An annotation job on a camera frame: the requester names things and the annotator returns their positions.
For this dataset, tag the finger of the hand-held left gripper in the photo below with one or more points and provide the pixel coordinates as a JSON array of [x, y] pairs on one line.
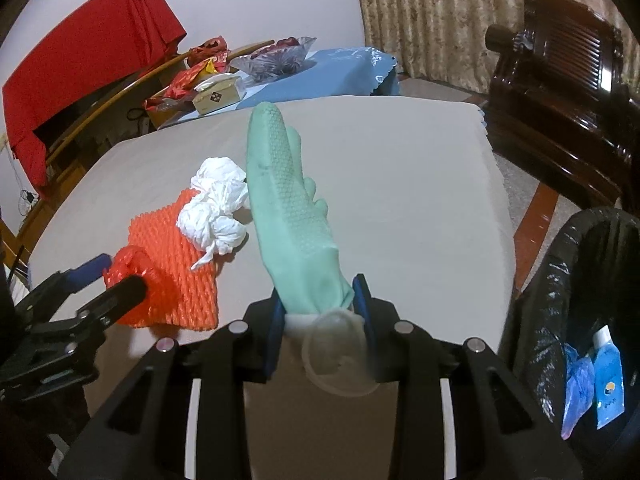
[[120, 292], [90, 265]]

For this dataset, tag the red cloth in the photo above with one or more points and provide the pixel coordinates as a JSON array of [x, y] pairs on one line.
[[90, 50]]

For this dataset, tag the red snack packet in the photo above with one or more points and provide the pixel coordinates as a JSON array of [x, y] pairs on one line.
[[185, 80]]

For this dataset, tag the glass fruit bowl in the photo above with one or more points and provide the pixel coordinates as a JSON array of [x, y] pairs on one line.
[[270, 67]]

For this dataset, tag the floral beige curtain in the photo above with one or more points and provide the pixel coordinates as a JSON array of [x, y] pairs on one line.
[[440, 10]]

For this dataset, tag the patterned red plastic bag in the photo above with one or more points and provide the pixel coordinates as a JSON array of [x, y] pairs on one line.
[[210, 50]]

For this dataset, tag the red apple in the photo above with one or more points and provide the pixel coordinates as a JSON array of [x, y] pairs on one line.
[[265, 53], [290, 43]]

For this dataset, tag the white tissue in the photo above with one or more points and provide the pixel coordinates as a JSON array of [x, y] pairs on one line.
[[215, 220]]

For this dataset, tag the red snack packets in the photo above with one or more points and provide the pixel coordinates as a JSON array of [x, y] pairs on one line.
[[157, 117]]

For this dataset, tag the blue coffee table cloth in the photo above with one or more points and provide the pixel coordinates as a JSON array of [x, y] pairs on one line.
[[325, 75]]

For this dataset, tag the yellow snack packet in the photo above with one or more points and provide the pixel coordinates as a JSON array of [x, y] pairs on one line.
[[210, 67]]

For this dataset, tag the white blue cardboard box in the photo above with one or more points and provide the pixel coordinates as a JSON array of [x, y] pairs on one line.
[[610, 380]]

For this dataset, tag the orange foam net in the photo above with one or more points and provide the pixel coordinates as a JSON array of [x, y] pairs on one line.
[[160, 240]]

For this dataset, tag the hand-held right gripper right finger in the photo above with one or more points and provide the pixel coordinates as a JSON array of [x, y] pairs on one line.
[[362, 305]]

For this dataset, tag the blue plastic bag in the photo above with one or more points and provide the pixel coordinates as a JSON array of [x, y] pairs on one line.
[[577, 385]]

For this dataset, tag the green rubber glove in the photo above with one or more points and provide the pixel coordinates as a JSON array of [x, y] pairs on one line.
[[290, 210]]

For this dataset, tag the black television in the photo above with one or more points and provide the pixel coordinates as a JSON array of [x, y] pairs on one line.
[[65, 120]]

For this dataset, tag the dark wooden armchair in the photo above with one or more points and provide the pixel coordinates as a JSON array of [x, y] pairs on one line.
[[565, 85]]

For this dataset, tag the gold tissue box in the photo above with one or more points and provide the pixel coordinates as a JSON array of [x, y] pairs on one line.
[[215, 95]]

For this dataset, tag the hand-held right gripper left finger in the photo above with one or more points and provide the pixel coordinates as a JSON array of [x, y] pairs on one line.
[[274, 340]]

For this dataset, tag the trash bin with black liner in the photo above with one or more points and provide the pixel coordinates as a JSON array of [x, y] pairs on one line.
[[550, 310]]

